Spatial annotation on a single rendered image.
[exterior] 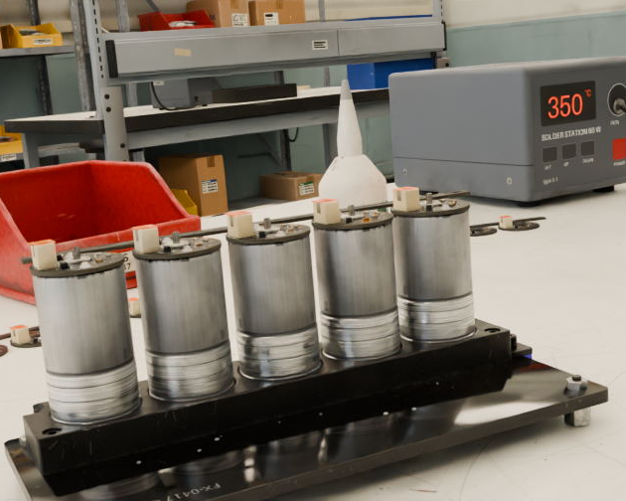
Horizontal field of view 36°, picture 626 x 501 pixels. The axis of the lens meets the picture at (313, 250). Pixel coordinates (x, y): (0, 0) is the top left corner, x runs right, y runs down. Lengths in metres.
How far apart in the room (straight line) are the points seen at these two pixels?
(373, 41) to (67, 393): 3.06
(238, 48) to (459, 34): 3.66
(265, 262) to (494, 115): 0.42
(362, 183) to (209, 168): 4.46
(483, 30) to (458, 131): 5.65
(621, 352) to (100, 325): 0.19
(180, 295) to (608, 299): 0.22
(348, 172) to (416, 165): 0.28
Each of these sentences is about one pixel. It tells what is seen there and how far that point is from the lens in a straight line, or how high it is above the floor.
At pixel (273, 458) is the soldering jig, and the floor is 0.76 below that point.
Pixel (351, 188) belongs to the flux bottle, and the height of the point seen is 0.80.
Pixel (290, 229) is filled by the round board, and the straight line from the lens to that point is 0.28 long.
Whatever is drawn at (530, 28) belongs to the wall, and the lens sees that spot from 6.12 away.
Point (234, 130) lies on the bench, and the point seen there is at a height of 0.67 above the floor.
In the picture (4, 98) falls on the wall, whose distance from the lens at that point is 4.89.
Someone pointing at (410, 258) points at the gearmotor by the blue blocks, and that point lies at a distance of 0.30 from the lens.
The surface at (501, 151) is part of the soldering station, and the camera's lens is 0.68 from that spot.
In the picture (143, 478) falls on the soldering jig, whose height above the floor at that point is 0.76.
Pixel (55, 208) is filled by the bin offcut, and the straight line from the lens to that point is 0.63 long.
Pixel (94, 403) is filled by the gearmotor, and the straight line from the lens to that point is 0.27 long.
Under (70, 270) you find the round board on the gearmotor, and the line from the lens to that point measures 0.26.
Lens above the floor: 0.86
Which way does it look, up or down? 11 degrees down
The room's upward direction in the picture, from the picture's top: 5 degrees counter-clockwise
